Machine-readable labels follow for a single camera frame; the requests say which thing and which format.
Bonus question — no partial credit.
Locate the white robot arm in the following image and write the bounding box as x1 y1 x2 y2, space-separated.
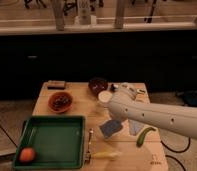
108 88 197 140

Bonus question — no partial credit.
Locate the green plastic tray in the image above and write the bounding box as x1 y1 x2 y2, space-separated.
12 116 85 170

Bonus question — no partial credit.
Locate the dark red bowl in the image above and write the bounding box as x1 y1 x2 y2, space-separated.
88 77 108 95

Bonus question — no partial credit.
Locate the white round container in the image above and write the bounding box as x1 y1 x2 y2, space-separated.
98 91 112 107

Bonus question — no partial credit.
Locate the metal measuring cup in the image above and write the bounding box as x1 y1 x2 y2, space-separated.
110 82 146 94

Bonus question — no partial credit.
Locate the orange bowl with food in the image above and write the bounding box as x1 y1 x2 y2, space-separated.
48 92 73 113

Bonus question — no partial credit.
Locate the dark rectangular block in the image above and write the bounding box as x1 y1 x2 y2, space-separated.
47 80 66 89

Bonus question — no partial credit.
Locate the blue cloth piece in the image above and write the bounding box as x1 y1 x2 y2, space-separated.
128 120 144 136

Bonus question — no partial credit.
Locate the green chili pepper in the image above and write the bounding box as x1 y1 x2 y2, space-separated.
136 127 156 147

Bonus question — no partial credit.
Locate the dark blue device on floor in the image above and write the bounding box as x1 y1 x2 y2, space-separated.
176 91 197 107

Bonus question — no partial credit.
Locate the orange fruit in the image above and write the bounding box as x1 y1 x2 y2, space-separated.
19 147 36 163

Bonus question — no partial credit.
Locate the wooden post right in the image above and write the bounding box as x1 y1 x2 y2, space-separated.
114 0 125 29

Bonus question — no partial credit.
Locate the wooden post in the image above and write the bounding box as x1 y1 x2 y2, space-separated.
51 0 65 31
114 0 125 29

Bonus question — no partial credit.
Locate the yellow handled fork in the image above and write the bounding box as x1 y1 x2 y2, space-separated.
84 128 120 164

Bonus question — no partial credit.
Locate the black cable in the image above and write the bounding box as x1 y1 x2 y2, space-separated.
160 136 192 171

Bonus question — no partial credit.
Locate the wooden post left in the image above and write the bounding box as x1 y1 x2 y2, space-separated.
51 0 65 31

